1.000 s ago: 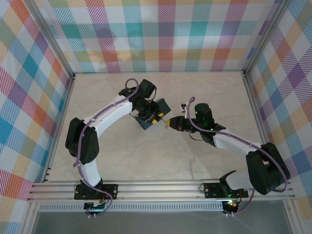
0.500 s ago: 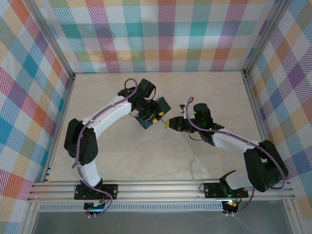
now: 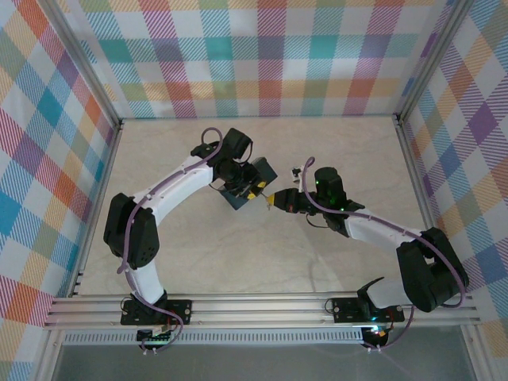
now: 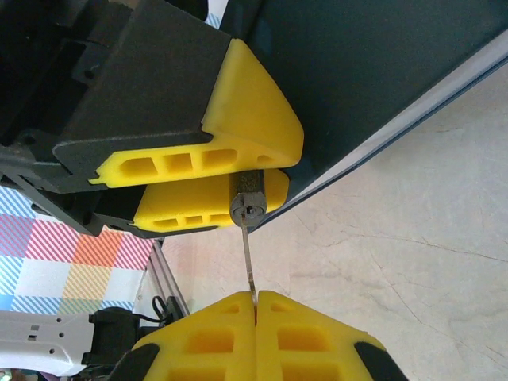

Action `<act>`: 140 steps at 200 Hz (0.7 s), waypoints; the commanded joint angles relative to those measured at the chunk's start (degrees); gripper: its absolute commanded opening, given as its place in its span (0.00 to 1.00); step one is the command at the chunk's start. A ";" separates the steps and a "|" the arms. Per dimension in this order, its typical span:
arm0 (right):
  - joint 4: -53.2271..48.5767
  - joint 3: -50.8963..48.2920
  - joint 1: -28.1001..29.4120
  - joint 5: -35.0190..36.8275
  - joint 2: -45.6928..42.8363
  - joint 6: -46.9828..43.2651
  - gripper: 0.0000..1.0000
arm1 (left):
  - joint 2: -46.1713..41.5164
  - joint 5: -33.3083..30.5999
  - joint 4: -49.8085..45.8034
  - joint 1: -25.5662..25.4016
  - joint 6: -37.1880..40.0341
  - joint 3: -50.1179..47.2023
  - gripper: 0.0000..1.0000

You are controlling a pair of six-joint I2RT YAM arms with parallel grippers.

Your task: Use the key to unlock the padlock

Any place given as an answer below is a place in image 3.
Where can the dark blue metal box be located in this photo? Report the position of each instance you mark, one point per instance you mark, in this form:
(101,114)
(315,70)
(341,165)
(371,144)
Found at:
(266,170)

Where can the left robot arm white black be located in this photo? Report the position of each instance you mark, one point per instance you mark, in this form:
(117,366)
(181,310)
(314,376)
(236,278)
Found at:
(133,234)

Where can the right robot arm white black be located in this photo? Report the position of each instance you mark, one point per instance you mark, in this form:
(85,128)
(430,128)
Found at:
(424,274)

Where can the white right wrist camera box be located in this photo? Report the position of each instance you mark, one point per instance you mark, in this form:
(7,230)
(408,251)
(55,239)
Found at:
(295,172)

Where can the aluminium side frame rail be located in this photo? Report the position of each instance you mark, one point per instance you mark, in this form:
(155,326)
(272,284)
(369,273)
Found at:
(101,198)
(414,170)

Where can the aluminium mounting rail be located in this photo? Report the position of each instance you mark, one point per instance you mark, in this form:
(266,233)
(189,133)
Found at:
(258,309)

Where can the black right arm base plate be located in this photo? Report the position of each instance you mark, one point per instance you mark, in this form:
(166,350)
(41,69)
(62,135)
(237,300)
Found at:
(345,309)

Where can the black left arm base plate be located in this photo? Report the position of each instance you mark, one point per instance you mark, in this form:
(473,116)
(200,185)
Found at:
(178,311)

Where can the aluminium frame post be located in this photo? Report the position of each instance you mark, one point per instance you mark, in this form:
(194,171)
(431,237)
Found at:
(85,67)
(434,59)

